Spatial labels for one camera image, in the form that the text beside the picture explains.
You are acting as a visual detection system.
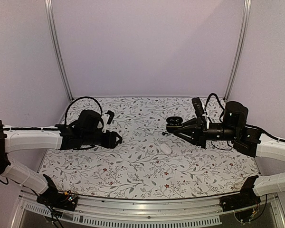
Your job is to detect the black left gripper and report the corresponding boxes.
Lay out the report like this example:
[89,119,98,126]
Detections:
[82,130,122,149]

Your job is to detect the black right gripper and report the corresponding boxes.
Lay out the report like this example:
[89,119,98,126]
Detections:
[174,117,238,149]

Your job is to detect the black earbuds charging case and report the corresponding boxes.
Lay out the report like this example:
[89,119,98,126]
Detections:
[166,116,183,133]

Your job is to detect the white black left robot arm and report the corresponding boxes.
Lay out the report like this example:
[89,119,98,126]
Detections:
[0,110,123,206]

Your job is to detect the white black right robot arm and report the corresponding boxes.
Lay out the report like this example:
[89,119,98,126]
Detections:
[166,97,285,162]

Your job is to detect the white earbuds charging case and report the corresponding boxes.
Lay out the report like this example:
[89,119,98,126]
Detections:
[160,144,172,155]

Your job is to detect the floral patterned table mat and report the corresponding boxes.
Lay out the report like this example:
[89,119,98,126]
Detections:
[39,97,259,199]

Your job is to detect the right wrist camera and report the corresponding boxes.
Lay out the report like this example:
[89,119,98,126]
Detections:
[191,97,209,130]

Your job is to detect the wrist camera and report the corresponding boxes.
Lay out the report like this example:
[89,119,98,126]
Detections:
[102,110,114,133]
[191,97,209,130]

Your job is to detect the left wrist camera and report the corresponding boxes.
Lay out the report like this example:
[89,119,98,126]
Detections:
[102,110,114,133]

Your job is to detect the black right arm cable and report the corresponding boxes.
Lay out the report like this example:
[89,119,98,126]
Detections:
[205,93,226,124]

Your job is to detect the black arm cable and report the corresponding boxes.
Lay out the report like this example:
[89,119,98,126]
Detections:
[64,96,104,126]
[205,93,226,124]

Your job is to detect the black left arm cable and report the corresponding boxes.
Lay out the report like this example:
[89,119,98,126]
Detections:
[64,96,104,126]

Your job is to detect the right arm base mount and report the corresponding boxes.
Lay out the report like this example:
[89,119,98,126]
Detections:
[219,175,261,212]

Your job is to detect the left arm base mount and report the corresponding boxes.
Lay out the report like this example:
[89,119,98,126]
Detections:
[37,174,78,211]

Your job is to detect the left aluminium corner post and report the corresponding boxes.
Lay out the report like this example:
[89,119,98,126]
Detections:
[44,0,73,101]

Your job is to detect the aluminium corner post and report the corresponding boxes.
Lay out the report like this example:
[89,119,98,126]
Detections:
[44,0,73,101]
[223,0,251,101]

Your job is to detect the front aluminium frame rail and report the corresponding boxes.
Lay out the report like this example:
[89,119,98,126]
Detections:
[11,188,285,228]

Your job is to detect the right aluminium corner post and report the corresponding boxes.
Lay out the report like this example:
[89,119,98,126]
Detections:
[223,0,251,101]

